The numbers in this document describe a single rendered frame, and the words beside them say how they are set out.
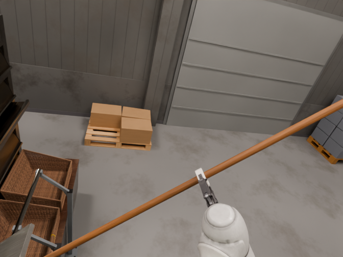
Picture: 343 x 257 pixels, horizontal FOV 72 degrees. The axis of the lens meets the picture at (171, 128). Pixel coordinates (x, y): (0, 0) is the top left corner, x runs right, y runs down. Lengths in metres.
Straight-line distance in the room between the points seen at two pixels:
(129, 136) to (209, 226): 3.50
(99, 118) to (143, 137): 0.85
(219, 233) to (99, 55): 4.02
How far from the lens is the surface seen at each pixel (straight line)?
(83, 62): 4.47
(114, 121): 4.33
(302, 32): 5.34
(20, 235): 1.70
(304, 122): 1.04
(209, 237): 0.64
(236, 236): 0.63
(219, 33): 4.54
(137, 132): 3.99
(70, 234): 2.68
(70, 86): 4.67
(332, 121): 6.40
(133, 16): 4.24
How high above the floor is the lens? 2.62
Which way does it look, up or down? 32 degrees down
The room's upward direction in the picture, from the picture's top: 15 degrees clockwise
